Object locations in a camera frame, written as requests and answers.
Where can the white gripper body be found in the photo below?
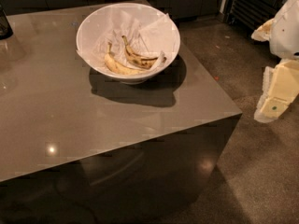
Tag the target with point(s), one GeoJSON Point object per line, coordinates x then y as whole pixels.
{"type": "Point", "coordinates": [287, 34]}

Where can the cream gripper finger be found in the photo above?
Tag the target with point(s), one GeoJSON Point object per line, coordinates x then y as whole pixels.
{"type": "Point", "coordinates": [280, 88]}
{"type": "Point", "coordinates": [263, 32]}

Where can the spotted yellow banana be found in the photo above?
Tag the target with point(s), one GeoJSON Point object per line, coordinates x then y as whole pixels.
{"type": "Point", "coordinates": [137, 59]}

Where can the white paper bowl liner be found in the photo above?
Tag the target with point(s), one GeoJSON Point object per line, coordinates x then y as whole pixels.
{"type": "Point", "coordinates": [149, 34]}

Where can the white ceramic bowl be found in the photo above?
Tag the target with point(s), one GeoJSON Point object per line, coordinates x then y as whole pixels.
{"type": "Point", "coordinates": [93, 25]}

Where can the yellow banana front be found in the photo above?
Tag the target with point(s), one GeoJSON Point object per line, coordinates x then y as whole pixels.
{"type": "Point", "coordinates": [117, 67]}

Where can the black slatted radiator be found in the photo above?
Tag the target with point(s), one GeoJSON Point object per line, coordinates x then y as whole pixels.
{"type": "Point", "coordinates": [252, 13]}

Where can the dark object table corner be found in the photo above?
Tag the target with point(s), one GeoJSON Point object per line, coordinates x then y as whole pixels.
{"type": "Point", "coordinates": [5, 28]}

